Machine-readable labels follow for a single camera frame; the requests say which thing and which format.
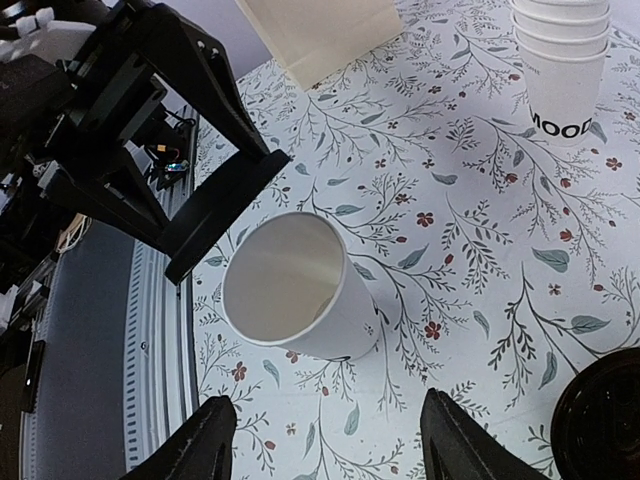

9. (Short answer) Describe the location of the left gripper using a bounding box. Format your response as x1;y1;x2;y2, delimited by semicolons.
29;1;269;257

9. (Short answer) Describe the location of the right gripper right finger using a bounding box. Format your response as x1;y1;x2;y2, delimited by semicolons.
420;388;545;480

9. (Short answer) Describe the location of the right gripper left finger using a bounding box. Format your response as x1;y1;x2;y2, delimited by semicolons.
123;396;236;480

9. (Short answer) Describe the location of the stack of black lids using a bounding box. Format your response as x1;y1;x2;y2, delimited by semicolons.
551;347;639;480

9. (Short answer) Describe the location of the stack of white paper cups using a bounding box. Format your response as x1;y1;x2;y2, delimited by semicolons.
510;1;611;147

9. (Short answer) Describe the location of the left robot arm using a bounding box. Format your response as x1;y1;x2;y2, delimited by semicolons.
1;1;288;290

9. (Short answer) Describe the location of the kraft paper bag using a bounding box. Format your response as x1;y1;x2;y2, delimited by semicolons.
237;0;403;90

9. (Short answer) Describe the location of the floral table mat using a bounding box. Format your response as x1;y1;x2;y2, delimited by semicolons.
193;1;639;479

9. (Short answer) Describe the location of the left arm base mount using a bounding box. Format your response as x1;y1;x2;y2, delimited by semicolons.
125;103;197;197

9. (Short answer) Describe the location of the aluminium front rail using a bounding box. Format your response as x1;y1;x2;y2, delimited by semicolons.
19;109;201;480

